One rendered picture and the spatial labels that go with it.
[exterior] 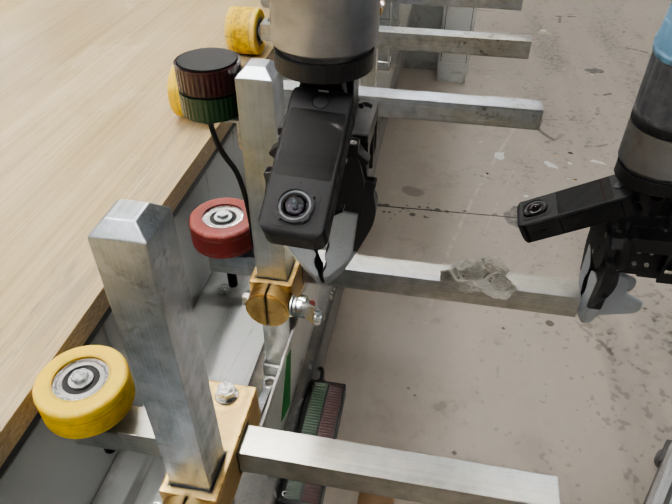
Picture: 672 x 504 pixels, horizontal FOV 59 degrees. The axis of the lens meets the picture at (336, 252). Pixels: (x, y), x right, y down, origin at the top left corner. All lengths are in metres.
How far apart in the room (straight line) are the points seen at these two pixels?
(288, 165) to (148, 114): 0.59
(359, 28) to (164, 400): 0.28
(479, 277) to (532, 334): 1.19
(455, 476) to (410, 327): 1.30
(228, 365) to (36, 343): 0.37
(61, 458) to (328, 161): 0.49
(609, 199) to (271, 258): 0.35
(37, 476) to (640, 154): 0.67
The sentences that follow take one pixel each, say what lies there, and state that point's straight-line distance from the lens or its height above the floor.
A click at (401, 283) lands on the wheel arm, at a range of 0.70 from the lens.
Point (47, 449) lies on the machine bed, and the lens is 0.73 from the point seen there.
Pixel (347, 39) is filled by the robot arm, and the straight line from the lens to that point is 0.41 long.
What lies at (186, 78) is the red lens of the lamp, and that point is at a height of 1.11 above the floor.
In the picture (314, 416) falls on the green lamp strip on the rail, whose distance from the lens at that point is 0.76.
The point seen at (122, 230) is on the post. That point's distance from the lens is 0.34.
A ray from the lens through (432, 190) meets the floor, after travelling 2.40.
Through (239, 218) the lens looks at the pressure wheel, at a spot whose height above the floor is 0.90.
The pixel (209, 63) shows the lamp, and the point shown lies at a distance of 0.57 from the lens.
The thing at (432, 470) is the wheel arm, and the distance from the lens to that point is 0.55.
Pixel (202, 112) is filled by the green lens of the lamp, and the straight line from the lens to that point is 0.57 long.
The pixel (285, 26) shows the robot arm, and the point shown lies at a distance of 0.41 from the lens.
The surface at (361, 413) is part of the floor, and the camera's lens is 1.62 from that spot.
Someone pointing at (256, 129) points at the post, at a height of 1.06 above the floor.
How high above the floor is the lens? 1.33
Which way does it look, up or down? 40 degrees down
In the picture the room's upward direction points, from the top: straight up
